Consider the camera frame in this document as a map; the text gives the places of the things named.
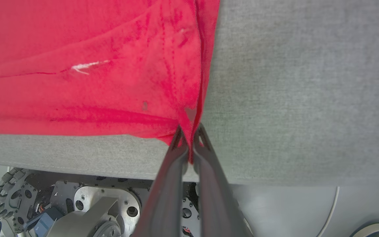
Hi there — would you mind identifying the grey fabric sofa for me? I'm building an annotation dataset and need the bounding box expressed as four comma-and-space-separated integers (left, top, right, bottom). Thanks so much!
0, 0, 379, 185

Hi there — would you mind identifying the dark blue box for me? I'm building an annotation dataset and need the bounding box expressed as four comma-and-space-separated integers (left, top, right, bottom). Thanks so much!
24, 207, 64, 236

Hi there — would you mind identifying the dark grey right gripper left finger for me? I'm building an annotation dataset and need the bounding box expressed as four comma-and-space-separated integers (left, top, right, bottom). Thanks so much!
132, 127, 189, 237

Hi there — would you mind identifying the black omni wheel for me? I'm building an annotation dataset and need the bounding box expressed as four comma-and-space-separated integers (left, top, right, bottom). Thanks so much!
0, 168, 39, 232

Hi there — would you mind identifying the round grey disc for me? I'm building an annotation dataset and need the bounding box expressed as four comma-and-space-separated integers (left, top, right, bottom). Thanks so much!
350, 223, 379, 237

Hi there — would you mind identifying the red and white shirt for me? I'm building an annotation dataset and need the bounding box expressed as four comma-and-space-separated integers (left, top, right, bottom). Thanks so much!
0, 0, 220, 165

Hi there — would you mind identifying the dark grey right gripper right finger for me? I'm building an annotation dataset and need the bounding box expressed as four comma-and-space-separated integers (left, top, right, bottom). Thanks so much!
193, 123, 253, 237

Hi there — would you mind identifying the thin white floor cable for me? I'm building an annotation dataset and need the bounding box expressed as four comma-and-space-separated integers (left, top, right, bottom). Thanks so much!
316, 186, 341, 237

